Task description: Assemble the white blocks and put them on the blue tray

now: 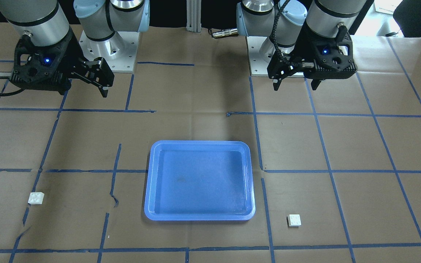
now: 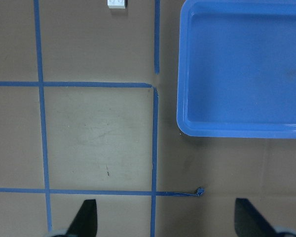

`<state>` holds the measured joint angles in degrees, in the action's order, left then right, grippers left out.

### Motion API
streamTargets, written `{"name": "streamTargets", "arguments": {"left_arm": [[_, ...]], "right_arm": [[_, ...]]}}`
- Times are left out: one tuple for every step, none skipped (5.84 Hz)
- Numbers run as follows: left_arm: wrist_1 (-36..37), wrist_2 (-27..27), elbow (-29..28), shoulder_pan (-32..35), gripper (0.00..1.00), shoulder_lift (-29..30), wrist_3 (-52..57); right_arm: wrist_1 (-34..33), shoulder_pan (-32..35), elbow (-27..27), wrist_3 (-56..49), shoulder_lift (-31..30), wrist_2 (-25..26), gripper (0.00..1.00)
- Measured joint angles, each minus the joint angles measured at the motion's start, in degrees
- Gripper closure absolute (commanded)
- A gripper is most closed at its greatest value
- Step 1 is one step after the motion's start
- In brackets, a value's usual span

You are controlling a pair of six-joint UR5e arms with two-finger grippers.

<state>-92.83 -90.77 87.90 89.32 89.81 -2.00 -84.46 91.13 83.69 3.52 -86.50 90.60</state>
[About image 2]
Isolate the white building block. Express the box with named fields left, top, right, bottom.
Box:
left=107, top=0, right=126, bottom=9

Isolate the blue plastic tray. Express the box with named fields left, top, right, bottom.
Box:
left=177, top=0, right=296, bottom=139

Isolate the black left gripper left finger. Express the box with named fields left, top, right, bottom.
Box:
left=66, top=199, right=98, bottom=237

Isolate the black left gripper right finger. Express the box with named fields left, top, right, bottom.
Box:
left=235, top=198, right=277, bottom=237

